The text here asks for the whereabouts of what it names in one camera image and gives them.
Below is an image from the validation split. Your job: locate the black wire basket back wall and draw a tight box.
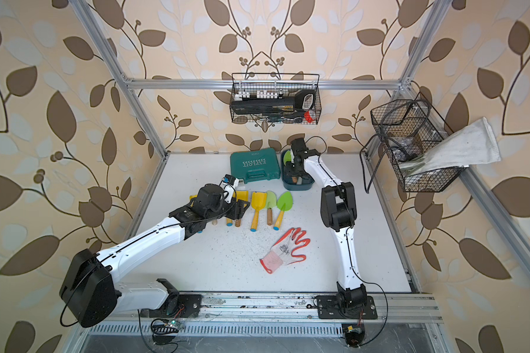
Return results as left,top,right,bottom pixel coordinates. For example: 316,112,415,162
228,71,322,126

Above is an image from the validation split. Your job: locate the green trowel yellow handle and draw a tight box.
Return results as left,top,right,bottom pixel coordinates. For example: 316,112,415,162
273,191,293,231

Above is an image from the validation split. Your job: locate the black wire basket wall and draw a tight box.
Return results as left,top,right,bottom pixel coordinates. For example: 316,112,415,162
370,98,467,193
228,71,322,126

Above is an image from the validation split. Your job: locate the blue plastic storage box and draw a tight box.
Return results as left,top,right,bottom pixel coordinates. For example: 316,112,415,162
281,150,314,191

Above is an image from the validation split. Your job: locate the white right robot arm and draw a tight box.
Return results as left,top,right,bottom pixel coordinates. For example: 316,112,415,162
291,155,370,319

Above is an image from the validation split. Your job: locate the green plastic tool case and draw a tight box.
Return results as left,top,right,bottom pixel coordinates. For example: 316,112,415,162
230,148,281,184

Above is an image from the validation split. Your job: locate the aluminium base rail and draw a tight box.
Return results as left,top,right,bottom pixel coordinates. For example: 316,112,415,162
91,292,443,338

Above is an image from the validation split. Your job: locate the black wire basket right wall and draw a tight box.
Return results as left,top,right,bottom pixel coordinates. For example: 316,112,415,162
370,98,467,193

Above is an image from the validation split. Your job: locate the red white work glove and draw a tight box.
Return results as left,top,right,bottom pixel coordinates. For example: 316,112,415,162
260,228,311,274

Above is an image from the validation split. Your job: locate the grey cloth bag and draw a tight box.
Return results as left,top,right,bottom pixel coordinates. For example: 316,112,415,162
398,117,502,177

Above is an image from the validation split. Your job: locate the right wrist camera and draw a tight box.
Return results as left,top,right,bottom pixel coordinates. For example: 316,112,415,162
291,138,320,161

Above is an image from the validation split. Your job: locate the light green shovel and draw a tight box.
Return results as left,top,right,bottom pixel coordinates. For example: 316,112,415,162
265,191,277,226

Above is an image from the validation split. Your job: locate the black handsaw in basket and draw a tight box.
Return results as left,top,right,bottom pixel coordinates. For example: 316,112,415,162
230,90,317,115

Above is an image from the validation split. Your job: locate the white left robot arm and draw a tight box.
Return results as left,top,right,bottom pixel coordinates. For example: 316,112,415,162
60,174,250,328

